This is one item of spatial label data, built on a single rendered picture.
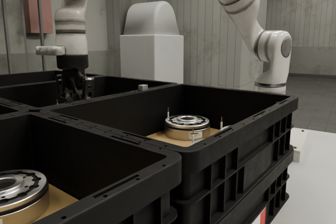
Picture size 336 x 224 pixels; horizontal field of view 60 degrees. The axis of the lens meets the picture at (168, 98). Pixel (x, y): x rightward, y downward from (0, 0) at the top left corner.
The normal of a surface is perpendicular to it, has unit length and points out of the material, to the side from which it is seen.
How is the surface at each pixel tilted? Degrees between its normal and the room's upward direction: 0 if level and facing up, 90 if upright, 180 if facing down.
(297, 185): 0
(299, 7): 90
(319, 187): 0
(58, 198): 0
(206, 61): 90
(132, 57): 90
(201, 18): 90
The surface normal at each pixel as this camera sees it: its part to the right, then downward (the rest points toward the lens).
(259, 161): 0.78, 0.11
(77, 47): 0.58, 0.15
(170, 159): 0.00, -0.98
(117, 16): -0.53, 0.16
